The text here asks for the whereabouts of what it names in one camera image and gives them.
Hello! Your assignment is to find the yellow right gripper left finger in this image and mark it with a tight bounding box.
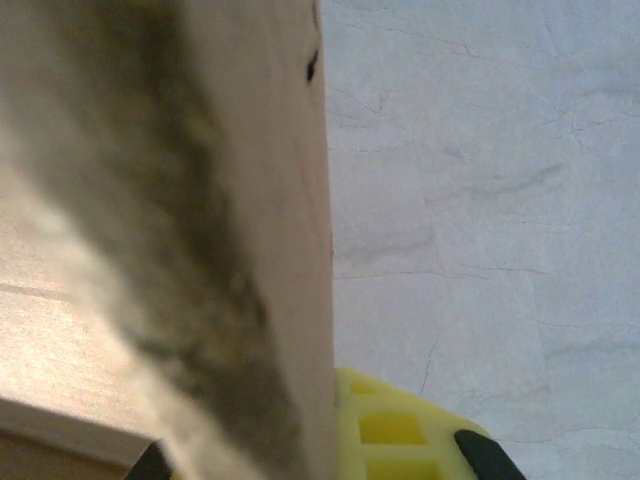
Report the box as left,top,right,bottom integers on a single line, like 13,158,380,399
127,439,174,480

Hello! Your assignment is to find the brown cardboard box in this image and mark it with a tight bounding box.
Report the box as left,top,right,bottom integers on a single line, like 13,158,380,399
0,0,337,480

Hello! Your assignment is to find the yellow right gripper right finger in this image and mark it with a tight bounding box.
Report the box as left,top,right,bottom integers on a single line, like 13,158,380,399
332,368,524,480

